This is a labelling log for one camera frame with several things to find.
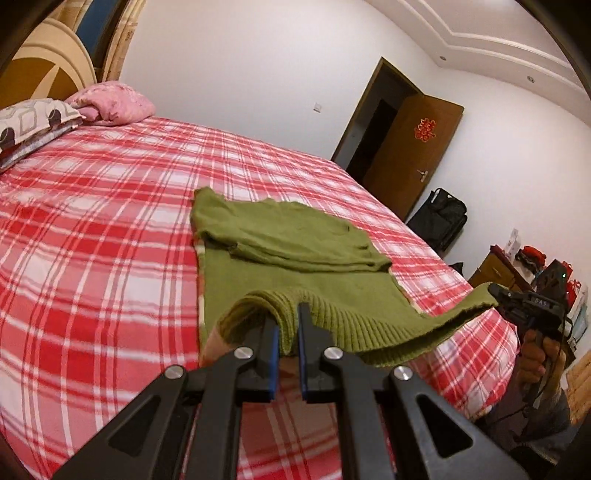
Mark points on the narrow beige curtain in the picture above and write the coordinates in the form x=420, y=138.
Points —
x=122, y=41

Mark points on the red plaid bed sheet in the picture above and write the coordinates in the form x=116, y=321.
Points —
x=101, y=240

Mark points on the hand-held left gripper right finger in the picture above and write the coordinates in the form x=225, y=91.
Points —
x=302, y=369

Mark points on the green knit sweater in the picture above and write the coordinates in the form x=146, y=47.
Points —
x=295, y=272

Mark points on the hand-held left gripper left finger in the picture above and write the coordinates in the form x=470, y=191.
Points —
x=273, y=369

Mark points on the white box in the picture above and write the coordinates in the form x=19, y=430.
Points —
x=514, y=242

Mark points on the dark door frame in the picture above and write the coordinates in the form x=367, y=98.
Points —
x=355, y=124

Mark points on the black bag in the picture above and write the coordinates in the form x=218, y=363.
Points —
x=457, y=267

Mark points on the person's right forearm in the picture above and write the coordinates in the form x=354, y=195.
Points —
x=549, y=408

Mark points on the cream wooden headboard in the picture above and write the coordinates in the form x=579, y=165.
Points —
x=41, y=60

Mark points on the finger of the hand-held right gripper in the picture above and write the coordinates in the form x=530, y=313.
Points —
x=505, y=297

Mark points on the dark framed window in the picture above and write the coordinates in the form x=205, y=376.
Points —
x=92, y=23

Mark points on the grey patterned pillow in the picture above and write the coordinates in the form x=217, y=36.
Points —
x=32, y=124

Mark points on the black suitcase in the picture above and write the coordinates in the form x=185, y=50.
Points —
x=438, y=219

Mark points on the red bag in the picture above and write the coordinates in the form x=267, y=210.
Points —
x=574, y=290

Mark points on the red knit hat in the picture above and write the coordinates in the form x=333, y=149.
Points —
x=531, y=258

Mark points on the pink pillow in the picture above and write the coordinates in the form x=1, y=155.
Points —
x=115, y=104

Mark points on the brown wooden door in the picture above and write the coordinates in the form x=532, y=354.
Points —
x=406, y=157

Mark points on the red paper door decoration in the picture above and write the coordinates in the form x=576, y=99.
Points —
x=425, y=129

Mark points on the wooden side cabinet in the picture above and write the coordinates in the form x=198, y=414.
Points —
x=491, y=272

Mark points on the person's right hand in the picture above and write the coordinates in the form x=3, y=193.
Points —
x=538, y=357

